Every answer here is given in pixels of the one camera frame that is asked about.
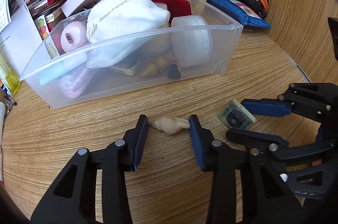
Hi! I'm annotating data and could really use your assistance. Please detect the brown seashell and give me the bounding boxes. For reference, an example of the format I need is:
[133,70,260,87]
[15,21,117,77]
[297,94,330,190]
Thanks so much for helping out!
[140,63,160,79]
[154,55,169,68]

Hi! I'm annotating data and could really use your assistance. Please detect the white printed paper sheet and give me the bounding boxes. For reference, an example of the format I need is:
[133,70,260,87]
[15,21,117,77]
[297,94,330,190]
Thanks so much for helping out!
[0,0,12,31]

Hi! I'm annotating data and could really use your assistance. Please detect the yellow spray bottle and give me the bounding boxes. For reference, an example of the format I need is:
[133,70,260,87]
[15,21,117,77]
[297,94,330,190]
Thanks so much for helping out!
[0,53,22,94]

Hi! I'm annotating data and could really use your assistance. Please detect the wooden desktop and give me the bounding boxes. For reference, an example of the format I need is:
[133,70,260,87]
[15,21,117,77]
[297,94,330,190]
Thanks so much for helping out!
[0,26,325,224]

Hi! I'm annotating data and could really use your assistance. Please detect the blue zip pouch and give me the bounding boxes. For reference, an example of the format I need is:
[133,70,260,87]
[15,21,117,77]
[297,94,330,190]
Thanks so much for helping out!
[207,0,272,29]

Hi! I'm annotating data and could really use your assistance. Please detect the cream pillar candle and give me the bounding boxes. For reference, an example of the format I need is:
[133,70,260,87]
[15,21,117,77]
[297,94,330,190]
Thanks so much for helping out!
[143,2,173,56]

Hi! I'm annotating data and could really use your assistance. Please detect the small red box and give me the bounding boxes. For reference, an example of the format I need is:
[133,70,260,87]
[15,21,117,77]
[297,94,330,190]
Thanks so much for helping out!
[51,28,64,53]

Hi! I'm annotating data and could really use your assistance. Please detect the white file box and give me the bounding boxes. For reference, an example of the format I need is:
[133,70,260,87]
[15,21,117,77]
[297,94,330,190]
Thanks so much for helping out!
[0,0,44,82]

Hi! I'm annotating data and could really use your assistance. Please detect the black charm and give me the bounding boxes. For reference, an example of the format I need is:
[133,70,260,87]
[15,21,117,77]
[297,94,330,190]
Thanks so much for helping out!
[166,63,181,80]

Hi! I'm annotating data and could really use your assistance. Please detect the red pouch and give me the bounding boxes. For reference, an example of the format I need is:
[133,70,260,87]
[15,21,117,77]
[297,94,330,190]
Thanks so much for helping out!
[146,0,192,21]

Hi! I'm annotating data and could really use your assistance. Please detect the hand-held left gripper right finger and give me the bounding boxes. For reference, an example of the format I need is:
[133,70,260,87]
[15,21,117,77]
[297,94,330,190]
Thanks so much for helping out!
[189,115,307,224]

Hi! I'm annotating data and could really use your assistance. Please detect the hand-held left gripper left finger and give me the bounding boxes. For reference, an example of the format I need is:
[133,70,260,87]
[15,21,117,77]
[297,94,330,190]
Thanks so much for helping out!
[30,115,149,224]

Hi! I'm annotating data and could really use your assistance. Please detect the fruit printed carton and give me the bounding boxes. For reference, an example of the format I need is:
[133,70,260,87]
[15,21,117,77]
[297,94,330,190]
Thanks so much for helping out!
[37,16,57,59]

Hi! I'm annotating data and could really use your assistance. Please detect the small white box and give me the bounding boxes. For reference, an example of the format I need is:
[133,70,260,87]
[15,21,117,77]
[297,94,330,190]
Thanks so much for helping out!
[61,0,91,17]

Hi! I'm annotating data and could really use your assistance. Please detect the white drawstring pouch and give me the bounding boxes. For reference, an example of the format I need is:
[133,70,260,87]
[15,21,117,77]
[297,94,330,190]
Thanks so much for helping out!
[86,0,171,69]

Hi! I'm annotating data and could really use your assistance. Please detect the pale seashell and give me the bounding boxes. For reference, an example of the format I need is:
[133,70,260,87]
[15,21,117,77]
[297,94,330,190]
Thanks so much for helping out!
[149,117,191,135]

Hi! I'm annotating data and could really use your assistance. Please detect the bagged pink cable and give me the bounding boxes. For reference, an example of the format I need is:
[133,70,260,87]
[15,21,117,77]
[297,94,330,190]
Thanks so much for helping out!
[59,65,93,99]

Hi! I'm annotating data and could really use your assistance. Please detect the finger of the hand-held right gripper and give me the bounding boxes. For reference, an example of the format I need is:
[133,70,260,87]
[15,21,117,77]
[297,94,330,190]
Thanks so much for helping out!
[226,127,333,169]
[241,83,338,122]

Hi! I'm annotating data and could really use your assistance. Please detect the light blue item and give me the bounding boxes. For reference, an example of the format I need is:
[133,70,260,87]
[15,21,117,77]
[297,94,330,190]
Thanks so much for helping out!
[40,56,87,85]

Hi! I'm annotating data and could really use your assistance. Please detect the clear plastic bin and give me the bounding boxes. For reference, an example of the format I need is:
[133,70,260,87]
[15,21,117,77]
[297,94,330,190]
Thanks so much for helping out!
[20,0,243,109]

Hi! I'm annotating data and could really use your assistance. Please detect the metal nail clippers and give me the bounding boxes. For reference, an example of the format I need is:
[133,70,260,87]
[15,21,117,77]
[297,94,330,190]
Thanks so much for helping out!
[0,90,18,113]

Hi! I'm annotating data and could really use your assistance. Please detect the stack of flat packets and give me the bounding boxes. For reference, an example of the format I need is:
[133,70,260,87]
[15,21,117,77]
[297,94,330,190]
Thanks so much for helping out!
[24,0,72,21]

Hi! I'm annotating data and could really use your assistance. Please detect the pink round jar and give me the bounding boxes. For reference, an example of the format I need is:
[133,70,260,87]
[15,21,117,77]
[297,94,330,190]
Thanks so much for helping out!
[60,22,87,53]

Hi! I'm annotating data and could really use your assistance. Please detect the white round jar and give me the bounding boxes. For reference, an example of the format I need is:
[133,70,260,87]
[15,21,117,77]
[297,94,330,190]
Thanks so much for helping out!
[171,15,213,67]

